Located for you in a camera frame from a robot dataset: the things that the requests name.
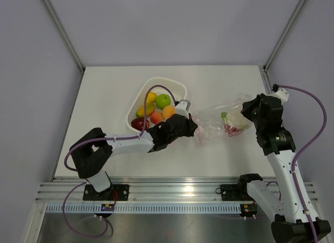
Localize fake orange fruit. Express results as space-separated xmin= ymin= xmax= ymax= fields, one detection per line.
xmin=162 ymin=105 xmax=176 ymax=120

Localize fake dark red apple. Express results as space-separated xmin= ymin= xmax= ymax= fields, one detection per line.
xmin=130 ymin=117 xmax=150 ymax=131

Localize right aluminium frame post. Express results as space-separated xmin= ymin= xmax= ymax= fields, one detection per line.
xmin=263 ymin=0 xmax=309 ymax=73

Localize white slotted cable duct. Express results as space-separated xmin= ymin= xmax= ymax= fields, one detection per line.
xmin=46 ymin=203 xmax=241 ymax=214

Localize left aluminium frame post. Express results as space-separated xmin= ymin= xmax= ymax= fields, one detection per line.
xmin=41 ymin=0 xmax=86 ymax=75

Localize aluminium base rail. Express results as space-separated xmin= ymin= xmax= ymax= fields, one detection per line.
xmin=35 ymin=176 xmax=319 ymax=204

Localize fake green apple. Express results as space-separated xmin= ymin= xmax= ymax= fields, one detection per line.
xmin=156 ymin=94 xmax=171 ymax=109

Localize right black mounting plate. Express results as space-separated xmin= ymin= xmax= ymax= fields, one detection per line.
xmin=215 ymin=183 xmax=255 ymax=202

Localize aluminium frame post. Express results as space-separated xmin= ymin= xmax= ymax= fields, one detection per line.
xmin=41 ymin=0 xmax=86 ymax=75
xmin=263 ymin=0 xmax=309 ymax=73

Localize fake peach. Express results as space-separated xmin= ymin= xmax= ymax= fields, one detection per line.
xmin=150 ymin=111 xmax=164 ymax=124

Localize fake yellow pear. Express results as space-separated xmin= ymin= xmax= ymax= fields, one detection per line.
xmin=146 ymin=92 xmax=157 ymax=105

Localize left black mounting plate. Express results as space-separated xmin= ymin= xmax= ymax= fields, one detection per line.
xmin=82 ymin=184 xmax=130 ymax=201

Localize fake mango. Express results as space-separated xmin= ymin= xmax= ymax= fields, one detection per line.
xmin=136 ymin=103 xmax=156 ymax=118

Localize clear zip top bag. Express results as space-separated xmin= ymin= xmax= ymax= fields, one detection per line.
xmin=192 ymin=94 xmax=252 ymax=145

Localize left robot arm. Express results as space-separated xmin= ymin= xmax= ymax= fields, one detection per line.
xmin=65 ymin=114 xmax=198 ymax=200

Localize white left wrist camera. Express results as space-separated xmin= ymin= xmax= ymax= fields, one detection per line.
xmin=174 ymin=99 xmax=191 ymax=119

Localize black mounting plate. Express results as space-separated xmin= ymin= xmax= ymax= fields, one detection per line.
xmin=82 ymin=184 xmax=130 ymax=201
xmin=215 ymin=183 xmax=255 ymax=202

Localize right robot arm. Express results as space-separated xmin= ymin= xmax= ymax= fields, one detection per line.
xmin=237 ymin=94 xmax=331 ymax=242

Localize fake red grapes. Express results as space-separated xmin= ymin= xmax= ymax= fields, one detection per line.
xmin=224 ymin=124 xmax=243 ymax=137

